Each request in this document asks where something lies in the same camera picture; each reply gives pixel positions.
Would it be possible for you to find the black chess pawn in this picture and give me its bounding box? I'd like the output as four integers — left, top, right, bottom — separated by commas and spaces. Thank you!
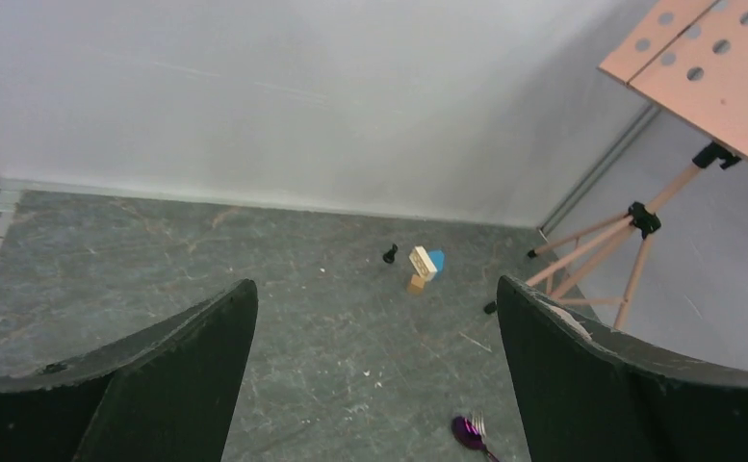
382, 244, 399, 265

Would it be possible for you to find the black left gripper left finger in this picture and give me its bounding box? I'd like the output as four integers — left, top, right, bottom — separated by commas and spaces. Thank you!
0, 279, 258, 461

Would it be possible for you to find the purple spoon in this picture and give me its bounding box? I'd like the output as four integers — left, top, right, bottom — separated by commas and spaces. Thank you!
451, 415, 500, 462

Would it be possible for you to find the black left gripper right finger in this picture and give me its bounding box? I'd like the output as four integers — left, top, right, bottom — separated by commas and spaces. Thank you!
496, 276, 748, 461

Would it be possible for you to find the cream toy brick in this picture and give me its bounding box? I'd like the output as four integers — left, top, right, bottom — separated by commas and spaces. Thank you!
408, 245, 438, 282

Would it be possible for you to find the pink tripod stand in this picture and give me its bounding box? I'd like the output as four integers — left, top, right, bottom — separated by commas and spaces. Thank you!
526, 141, 741, 330

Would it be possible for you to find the pink perforated stand board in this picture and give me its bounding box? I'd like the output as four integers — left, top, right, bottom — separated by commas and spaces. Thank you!
599, 0, 748, 160

